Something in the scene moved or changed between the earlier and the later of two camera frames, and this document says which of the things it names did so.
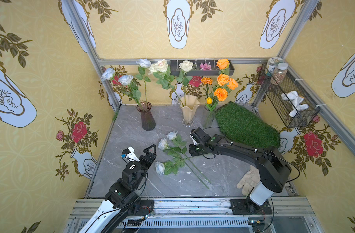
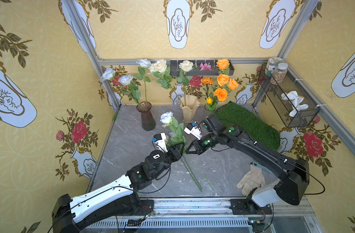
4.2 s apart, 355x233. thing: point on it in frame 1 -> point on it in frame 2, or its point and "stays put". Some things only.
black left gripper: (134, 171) -> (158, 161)
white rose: (142, 64) stays put
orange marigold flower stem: (206, 81) stays put
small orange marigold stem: (221, 93) stays put
